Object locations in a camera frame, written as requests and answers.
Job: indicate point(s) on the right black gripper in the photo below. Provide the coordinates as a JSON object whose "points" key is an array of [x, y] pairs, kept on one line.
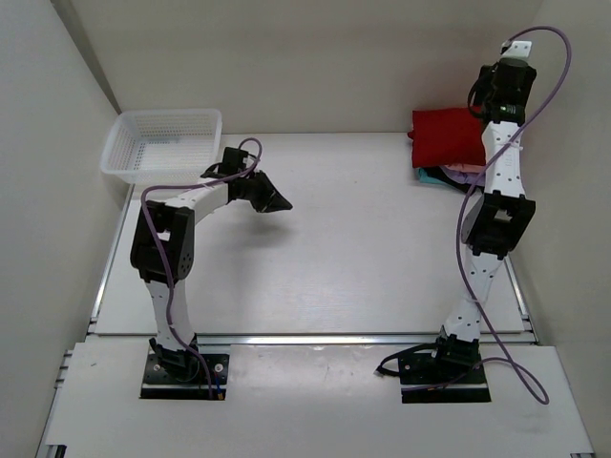
{"points": [[484, 77]]}

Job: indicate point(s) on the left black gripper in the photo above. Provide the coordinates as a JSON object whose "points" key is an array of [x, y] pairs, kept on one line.
{"points": [[271, 199]]}

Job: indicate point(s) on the red t shirt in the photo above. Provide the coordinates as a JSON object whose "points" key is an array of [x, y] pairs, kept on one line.
{"points": [[445, 137]]}

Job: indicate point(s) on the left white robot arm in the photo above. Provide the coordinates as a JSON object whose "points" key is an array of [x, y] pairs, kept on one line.
{"points": [[163, 253]]}

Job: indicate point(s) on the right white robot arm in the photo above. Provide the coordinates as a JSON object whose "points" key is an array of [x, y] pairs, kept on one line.
{"points": [[488, 232]]}

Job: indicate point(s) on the pink folded t shirt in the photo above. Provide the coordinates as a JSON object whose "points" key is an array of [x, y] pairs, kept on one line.
{"points": [[463, 168]]}

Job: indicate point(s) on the lavender folded t shirt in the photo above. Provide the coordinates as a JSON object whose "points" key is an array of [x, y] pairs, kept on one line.
{"points": [[467, 178]]}

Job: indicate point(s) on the black folded t shirt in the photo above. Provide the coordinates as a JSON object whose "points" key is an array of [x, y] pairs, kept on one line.
{"points": [[438, 174]]}

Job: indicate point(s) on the teal folded t shirt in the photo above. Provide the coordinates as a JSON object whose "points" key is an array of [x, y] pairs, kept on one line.
{"points": [[423, 178]]}

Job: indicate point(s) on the white perforated plastic basket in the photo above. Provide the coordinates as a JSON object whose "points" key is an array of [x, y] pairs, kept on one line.
{"points": [[172, 146]]}

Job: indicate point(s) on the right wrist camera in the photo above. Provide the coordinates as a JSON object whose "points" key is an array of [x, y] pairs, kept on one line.
{"points": [[516, 49]]}

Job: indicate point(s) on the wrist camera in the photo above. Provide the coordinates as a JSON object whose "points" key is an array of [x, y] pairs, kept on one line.
{"points": [[234, 161], [516, 49]]}

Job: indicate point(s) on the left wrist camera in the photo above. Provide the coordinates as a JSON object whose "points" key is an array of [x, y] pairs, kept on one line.
{"points": [[234, 161]]}

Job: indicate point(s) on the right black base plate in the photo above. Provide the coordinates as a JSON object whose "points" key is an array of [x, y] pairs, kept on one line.
{"points": [[423, 380]]}

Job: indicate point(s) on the aluminium frame rail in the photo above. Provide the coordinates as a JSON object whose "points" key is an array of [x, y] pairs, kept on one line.
{"points": [[526, 337]]}

